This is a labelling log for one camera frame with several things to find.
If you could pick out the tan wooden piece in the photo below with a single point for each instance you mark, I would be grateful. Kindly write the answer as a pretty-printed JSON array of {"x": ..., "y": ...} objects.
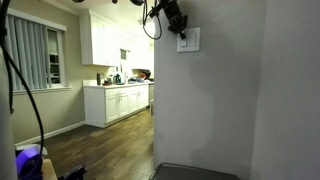
[{"x": 49, "y": 170}]

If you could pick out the dark bottle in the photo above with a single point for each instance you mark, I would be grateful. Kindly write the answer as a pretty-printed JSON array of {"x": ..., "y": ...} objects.
[{"x": 98, "y": 79}]

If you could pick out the glass window with white frame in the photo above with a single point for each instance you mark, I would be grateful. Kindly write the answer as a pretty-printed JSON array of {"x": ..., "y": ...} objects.
[{"x": 55, "y": 58}]

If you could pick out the white light switch plate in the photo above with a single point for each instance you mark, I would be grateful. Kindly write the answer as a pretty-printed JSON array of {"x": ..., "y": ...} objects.
[{"x": 190, "y": 41}]

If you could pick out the purple lit device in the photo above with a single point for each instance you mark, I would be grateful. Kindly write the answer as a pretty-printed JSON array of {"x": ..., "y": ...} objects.
[{"x": 28, "y": 163}]

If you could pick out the black bracket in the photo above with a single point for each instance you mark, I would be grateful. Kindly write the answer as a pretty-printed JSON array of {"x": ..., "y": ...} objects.
[{"x": 73, "y": 172}]

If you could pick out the teal bottle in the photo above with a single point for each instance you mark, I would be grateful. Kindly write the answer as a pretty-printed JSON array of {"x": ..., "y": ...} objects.
[{"x": 118, "y": 79}]

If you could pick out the white kitchen cabinet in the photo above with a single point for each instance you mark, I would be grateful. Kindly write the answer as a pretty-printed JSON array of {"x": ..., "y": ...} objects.
[
  {"x": 98, "y": 38},
  {"x": 116, "y": 103}
]

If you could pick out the white lower kitchen cabinet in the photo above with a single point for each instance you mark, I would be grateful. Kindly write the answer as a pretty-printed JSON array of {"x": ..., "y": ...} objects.
[{"x": 116, "y": 103}]

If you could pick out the black countertop appliance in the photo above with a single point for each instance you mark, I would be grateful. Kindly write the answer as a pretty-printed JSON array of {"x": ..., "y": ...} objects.
[{"x": 146, "y": 74}]

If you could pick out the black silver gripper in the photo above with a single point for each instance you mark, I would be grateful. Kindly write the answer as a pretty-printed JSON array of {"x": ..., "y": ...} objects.
[{"x": 173, "y": 13}]

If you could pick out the white vertical window blinds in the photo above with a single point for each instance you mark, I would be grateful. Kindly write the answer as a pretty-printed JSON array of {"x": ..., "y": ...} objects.
[{"x": 26, "y": 56}]

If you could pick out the small wall window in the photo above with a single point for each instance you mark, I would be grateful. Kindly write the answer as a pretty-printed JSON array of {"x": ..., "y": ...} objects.
[{"x": 123, "y": 54}]

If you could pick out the white upper kitchen cabinet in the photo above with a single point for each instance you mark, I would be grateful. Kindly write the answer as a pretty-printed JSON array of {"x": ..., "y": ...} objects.
[{"x": 98, "y": 38}]

